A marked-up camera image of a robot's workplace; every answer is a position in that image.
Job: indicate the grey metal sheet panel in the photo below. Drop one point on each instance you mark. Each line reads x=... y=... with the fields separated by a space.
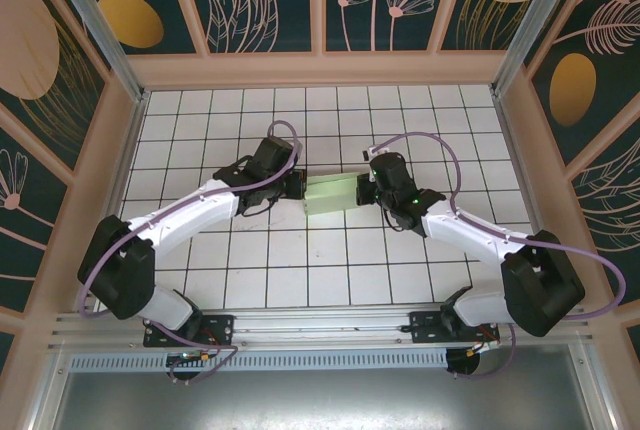
x=320 y=400

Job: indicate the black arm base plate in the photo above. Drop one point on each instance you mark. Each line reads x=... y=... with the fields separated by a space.
x=220 y=330
x=425 y=327

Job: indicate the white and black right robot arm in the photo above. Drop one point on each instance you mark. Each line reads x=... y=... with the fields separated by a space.
x=465 y=230

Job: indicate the aluminium frame post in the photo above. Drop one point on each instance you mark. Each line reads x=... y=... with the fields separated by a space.
x=92 y=15
x=536 y=15

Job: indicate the long aluminium frame rail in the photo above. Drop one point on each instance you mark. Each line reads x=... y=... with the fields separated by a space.
x=320 y=325

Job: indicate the light green paper box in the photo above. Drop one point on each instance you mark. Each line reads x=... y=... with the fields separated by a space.
x=330 y=195

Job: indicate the aluminium side rail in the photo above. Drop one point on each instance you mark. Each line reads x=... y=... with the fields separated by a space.
x=518 y=162
x=126 y=160

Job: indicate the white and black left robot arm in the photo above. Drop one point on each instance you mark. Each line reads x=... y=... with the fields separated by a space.
x=190 y=215

